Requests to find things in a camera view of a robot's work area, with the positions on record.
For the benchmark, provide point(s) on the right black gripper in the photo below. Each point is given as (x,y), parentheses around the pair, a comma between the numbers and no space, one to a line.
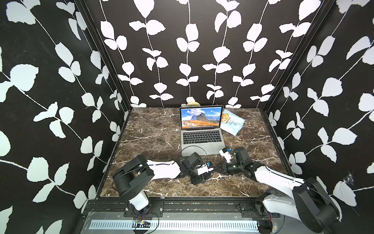
(224,167)

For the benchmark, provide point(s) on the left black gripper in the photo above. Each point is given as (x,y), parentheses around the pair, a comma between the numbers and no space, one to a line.
(198,180)

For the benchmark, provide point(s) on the silver laptop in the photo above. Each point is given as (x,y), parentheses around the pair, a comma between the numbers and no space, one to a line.
(201,130)

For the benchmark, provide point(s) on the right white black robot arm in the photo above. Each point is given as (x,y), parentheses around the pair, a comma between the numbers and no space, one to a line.
(304,200)

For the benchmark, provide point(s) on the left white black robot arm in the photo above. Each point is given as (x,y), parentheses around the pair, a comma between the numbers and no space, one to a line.
(131,179)

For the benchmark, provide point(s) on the light blue chips bag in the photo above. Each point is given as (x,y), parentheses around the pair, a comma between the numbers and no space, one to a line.
(231,122)

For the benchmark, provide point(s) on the yellow blue patterned bowl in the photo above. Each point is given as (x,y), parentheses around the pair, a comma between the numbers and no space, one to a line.
(193,104)

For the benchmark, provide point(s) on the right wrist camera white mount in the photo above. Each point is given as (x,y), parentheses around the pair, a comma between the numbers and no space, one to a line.
(227,154)

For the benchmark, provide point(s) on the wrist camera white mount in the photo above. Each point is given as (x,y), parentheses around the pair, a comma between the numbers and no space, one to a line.
(227,154)
(204,169)

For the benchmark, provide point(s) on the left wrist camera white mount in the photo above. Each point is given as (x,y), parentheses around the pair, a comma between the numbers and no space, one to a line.
(204,169)

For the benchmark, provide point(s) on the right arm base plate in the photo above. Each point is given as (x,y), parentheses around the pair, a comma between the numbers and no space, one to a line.
(255,210)

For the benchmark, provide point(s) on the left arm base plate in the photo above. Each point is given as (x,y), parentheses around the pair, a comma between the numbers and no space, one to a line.
(153,209)

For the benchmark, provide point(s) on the small circuit board with wires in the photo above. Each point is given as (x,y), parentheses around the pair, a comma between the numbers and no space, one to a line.
(142,225)

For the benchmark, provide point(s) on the perforated metal rail strip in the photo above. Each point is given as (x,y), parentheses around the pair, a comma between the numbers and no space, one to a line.
(180,225)

